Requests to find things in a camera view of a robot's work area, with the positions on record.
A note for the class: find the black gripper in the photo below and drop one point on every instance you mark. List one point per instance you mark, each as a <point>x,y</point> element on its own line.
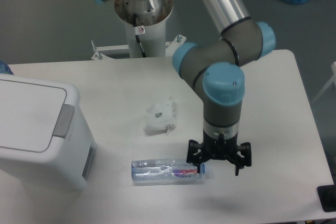
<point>219,149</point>

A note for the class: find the white push-lid trash can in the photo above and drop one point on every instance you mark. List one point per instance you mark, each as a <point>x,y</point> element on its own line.
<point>45,139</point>

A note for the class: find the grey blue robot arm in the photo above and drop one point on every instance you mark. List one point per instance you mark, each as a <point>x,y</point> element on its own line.
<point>213,72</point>

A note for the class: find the clear plastic water bottle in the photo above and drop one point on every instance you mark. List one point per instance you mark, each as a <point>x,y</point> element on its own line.
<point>166,170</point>

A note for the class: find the black clamp on table edge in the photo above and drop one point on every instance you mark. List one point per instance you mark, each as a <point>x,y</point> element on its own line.
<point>326,195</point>

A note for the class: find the blue patterned object at left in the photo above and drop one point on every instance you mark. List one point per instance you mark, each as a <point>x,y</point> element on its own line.
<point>4,68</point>

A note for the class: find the white frame at right edge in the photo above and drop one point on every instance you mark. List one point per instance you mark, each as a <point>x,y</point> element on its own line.
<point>324,88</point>

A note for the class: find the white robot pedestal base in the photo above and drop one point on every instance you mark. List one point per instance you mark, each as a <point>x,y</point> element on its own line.
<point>145,27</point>

